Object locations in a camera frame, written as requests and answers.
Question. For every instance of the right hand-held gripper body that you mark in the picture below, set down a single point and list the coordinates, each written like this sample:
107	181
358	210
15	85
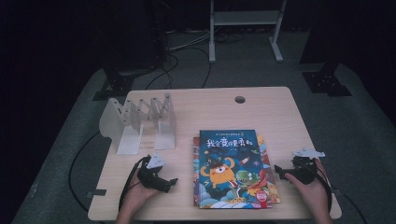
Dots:
305	168

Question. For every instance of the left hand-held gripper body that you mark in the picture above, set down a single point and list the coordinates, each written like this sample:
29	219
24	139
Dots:
151	174

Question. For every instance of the light blue animal picture book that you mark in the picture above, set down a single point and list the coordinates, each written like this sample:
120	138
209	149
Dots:
273	189

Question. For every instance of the red picture book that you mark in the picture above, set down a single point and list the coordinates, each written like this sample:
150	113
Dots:
195	146

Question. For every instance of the white expandable book rack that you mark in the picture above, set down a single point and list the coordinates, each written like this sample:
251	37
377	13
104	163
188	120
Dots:
127	137

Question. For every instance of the dark blue monster picture book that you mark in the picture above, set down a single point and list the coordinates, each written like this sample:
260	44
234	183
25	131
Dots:
230	168

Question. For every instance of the person's left hand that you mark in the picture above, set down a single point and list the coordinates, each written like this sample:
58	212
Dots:
140	194

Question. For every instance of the person's right hand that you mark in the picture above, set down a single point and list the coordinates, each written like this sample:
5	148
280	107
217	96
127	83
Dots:
311	194

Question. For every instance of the black tape strip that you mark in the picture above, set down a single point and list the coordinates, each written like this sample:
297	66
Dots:
97	193

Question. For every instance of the black equipment stand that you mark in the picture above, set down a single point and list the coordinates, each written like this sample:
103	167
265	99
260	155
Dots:
124	46
327	77

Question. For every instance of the white metal stand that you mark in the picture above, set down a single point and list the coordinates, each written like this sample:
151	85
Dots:
246	18

